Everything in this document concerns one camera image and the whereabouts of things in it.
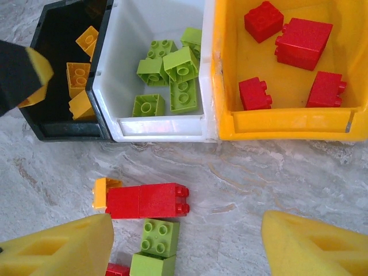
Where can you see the long green lego brick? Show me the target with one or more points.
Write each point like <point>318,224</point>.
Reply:
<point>184,95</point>

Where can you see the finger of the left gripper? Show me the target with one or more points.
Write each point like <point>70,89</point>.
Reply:
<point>14,74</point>

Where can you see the red lego brick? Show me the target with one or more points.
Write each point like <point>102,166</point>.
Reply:
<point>326,89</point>
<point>123,202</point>
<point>254,93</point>
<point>304,43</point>
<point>263,21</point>
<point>116,270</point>
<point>159,199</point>

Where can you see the white plastic bin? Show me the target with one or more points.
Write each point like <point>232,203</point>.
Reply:
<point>129,28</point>

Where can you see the black plastic bin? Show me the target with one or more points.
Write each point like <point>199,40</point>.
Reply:
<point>60,17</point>

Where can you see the yellow plastic bin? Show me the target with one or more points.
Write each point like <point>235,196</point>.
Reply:
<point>287,86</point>

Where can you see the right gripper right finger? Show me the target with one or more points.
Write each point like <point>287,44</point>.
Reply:
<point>316,253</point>

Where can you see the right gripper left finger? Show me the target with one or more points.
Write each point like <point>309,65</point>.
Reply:
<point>54,253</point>

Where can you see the long yellow lego brick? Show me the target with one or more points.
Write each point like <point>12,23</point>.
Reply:
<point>77,79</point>

